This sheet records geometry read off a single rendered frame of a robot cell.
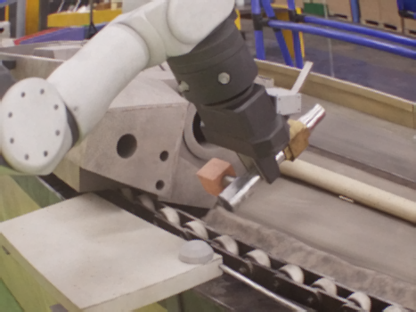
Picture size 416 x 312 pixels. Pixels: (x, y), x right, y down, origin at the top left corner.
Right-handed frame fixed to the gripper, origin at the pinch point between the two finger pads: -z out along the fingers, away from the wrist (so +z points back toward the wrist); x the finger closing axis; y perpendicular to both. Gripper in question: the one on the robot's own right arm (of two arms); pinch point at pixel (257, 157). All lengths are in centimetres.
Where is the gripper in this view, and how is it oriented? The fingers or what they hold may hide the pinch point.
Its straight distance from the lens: 76.7
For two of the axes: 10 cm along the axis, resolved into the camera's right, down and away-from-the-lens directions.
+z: -3.9, -7.5, -5.3
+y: -7.0, 6.2, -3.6
